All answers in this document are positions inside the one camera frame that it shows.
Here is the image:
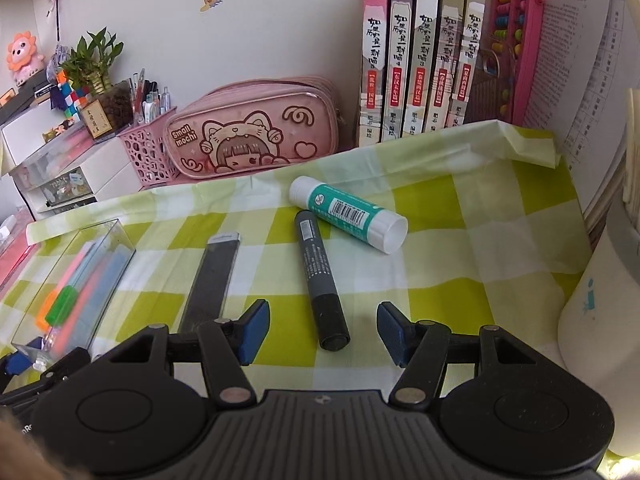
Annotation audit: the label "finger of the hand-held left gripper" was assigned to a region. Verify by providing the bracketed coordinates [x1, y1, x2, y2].
[0, 352, 33, 377]
[0, 347, 93, 406]

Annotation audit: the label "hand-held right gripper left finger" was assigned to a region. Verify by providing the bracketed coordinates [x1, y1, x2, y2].
[102, 299, 272, 407]

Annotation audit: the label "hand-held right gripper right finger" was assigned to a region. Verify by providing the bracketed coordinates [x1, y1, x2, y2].
[376, 301, 538, 407]

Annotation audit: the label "round pink highlighter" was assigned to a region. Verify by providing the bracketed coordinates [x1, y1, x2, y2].
[50, 260, 108, 356]

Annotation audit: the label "orange highlighter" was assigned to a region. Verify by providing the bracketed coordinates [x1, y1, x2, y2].
[34, 242, 103, 332]

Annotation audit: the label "green highlighter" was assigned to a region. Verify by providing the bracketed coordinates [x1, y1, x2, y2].
[44, 285, 80, 327]

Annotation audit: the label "black marker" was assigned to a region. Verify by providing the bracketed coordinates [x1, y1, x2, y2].
[293, 209, 352, 352]

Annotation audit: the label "light blue marker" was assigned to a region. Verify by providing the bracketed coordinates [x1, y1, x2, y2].
[70, 247, 128, 341]

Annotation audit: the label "clear plastic organizer box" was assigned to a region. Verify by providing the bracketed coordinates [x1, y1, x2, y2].
[10, 218, 137, 367]

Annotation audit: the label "flat black case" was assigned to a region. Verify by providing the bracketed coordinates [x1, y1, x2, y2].
[177, 231, 242, 333]

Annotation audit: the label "green checked tablecloth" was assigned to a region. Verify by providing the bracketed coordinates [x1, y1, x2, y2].
[0, 119, 640, 480]

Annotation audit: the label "red flat box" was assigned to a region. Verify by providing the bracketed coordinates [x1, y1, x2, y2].
[0, 212, 36, 291]

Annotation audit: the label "green and white glue stick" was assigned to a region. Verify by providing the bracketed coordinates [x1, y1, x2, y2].
[289, 175, 409, 256]

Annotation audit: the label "pink cartoon pencil case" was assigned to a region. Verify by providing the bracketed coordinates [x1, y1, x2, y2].
[162, 76, 346, 182]

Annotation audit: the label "white drawer cabinet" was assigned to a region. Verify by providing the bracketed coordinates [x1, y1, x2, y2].
[10, 135, 146, 213]

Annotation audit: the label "pink perforated pen holder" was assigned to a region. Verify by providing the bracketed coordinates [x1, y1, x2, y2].
[116, 105, 181, 188]

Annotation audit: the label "white paper cup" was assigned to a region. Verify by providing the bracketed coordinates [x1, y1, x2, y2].
[557, 200, 640, 456]

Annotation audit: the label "clear storage drawers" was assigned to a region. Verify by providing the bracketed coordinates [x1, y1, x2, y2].
[7, 127, 96, 181]

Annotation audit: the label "white storage box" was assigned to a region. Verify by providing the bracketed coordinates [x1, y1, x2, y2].
[0, 105, 66, 166]

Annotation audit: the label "small framed sign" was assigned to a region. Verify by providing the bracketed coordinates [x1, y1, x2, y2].
[80, 105, 117, 142]

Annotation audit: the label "bunch of pens in holder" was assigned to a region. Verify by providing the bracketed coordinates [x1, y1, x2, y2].
[127, 67, 173, 126]

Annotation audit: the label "black flat box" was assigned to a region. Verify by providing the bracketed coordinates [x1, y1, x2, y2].
[0, 72, 53, 126]

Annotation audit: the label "colourful puzzle cube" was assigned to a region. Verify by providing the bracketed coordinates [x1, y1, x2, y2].
[50, 71, 96, 118]

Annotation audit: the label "blue spine comic book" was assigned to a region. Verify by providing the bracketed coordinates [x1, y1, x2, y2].
[382, 0, 418, 143]

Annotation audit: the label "pink spine comic book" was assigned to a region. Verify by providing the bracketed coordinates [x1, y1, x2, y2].
[359, 0, 392, 148]

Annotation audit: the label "upright comic book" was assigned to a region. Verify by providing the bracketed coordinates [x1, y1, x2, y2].
[450, 0, 489, 128]
[432, 0, 469, 131]
[407, 0, 444, 136]

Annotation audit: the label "purple hanging tassel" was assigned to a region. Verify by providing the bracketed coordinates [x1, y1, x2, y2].
[46, 0, 71, 83]

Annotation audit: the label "pink lion figurine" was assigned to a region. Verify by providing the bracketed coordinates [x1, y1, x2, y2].
[6, 31, 40, 86]

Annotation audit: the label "bamboo plant in glass vase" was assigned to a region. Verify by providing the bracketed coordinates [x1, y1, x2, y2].
[60, 27, 135, 133]

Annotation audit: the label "stack of printed papers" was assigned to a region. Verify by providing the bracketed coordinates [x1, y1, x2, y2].
[522, 0, 640, 251]

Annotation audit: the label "pink abacus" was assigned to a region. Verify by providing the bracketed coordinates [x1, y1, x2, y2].
[487, 0, 546, 128]

